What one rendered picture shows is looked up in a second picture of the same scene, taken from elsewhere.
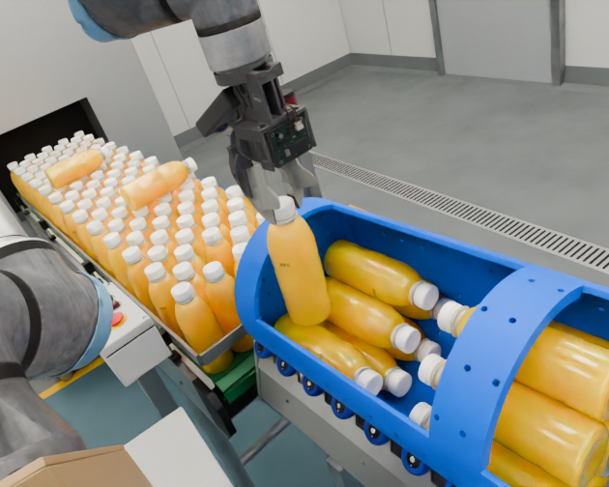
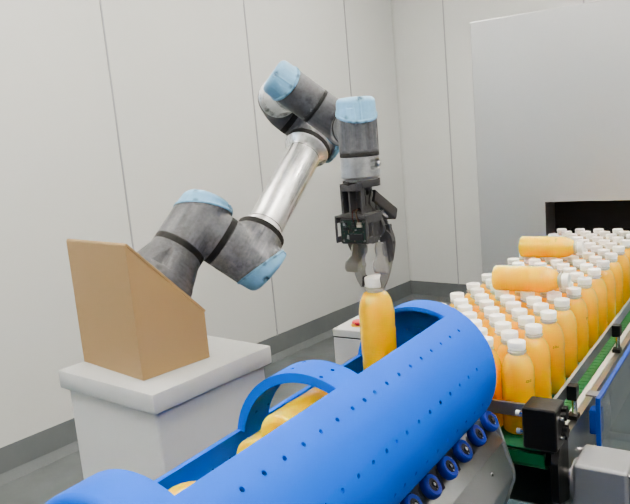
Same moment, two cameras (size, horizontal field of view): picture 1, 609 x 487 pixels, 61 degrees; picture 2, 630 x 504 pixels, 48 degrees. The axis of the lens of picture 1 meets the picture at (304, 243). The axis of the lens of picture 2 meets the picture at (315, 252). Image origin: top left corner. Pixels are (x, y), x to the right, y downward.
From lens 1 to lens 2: 1.18 m
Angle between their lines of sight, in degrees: 64
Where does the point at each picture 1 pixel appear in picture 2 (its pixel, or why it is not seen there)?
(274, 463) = not seen: outside the picture
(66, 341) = (232, 263)
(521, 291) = (318, 366)
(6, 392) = (178, 249)
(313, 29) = not seen: outside the picture
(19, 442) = (164, 263)
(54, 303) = (237, 245)
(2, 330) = (203, 235)
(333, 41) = not seen: outside the picture
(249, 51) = (347, 172)
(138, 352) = (351, 349)
